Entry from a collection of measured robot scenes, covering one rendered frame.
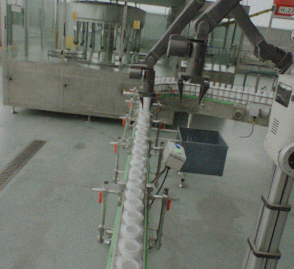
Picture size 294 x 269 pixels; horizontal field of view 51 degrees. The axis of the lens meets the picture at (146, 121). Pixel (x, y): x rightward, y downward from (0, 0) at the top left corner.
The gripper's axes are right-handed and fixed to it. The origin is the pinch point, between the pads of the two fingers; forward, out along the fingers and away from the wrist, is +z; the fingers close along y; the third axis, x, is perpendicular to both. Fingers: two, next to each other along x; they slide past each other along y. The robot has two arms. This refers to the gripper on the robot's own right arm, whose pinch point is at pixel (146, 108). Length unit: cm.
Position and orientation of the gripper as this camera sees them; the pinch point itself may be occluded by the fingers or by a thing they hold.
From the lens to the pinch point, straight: 156.0
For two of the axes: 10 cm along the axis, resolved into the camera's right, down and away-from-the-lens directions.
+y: -10.0, -0.9, -0.1
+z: -0.9, 9.6, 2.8
